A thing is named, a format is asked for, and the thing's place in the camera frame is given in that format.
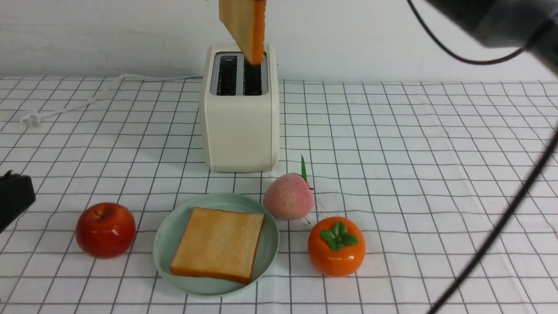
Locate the cream white toaster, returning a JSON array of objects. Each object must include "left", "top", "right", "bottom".
[{"left": 199, "top": 43, "right": 280, "bottom": 173}]

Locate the toasted bread slice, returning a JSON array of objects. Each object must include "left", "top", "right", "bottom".
[
  {"left": 170, "top": 207, "right": 265, "bottom": 285},
  {"left": 218, "top": 0, "right": 267, "bottom": 65}
]

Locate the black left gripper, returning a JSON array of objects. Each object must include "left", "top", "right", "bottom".
[{"left": 0, "top": 170, "right": 36, "bottom": 231}]

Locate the mint green plate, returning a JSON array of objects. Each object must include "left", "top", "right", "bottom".
[{"left": 153, "top": 193, "right": 280, "bottom": 297}]

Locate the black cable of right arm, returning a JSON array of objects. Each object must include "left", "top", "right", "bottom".
[{"left": 406, "top": 0, "right": 558, "bottom": 314}]

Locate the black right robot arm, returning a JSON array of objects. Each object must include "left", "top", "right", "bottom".
[{"left": 428, "top": 0, "right": 558, "bottom": 74}]

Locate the white grid tablecloth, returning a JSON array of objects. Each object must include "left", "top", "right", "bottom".
[{"left": 0, "top": 77, "right": 557, "bottom": 314}]

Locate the white power cord with plug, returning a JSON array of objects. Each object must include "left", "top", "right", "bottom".
[{"left": 19, "top": 74, "right": 203, "bottom": 128}]

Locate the orange persimmon with green top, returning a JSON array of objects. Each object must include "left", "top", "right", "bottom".
[{"left": 307, "top": 216, "right": 366, "bottom": 277}]

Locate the red apple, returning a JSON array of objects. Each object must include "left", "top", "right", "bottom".
[{"left": 75, "top": 202, "right": 136, "bottom": 259}]

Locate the pink peach with leaf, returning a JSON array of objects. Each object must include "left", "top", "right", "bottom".
[{"left": 263, "top": 156, "right": 315, "bottom": 220}]

